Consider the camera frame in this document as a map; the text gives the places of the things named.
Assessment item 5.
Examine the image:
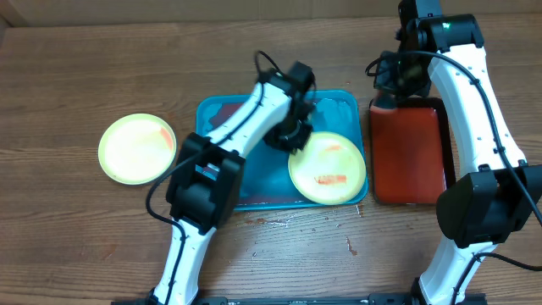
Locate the dark teal sponge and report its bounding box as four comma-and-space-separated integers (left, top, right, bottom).
369, 93, 397, 114

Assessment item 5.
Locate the black tray with red water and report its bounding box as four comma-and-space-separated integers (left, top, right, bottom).
369, 97, 456, 205

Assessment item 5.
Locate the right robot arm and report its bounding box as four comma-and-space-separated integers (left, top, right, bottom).
366, 0, 541, 304

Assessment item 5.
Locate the yellow-green plate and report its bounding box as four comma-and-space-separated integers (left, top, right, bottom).
288, 131, 367, 205
97, 114, 177, 186

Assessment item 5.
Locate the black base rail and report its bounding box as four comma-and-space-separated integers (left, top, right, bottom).
111, 293, 488, 305

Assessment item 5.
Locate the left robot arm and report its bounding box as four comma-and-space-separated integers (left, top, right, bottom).
145, 62, 315, 304

